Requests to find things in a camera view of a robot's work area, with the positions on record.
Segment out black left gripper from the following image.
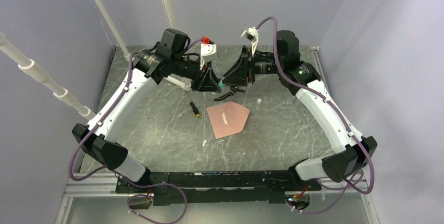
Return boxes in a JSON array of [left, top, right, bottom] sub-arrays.
[[172, 54, 221, 93]]

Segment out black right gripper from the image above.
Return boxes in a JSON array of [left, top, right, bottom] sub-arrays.
[[223, 46, 284, 86]]

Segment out cream lined letter paper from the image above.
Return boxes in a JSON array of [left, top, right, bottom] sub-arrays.
[[221, 112, 228, 125]]

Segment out pink paper envelope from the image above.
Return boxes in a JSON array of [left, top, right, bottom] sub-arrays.
[[206, 102, 250, 139]]

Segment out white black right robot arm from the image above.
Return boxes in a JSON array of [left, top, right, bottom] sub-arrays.
[[221, 28, 377, 190]]

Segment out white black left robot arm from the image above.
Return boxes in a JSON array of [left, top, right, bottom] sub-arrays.
[[72, 28, 221, 193]]

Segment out black yellow screwdriver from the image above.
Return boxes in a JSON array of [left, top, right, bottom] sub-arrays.
[[186, 92, 200, 117]]

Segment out black handled pliers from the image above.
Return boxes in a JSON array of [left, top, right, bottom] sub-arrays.
[[214, 85, 245, 102]]

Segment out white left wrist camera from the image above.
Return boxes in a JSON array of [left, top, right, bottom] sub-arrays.
[[199, 37, 219, 70]]

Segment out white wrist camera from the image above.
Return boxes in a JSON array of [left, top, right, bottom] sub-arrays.
[[199, 37, 219, 70], [241, 27, 259, 56]]

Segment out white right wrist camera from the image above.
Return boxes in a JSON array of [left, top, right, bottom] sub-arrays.
[[241, 27, 259, 56]]

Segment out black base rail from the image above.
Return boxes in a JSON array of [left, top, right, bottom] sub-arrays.
[[115, 170, 313, 206]]

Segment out aluminium extrusion frame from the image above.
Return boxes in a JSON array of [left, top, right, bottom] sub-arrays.
[[56, 173, 380, 223]]

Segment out white pvc pipe frame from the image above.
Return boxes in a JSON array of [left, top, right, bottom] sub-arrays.
[[0, 0, 192, 121]]

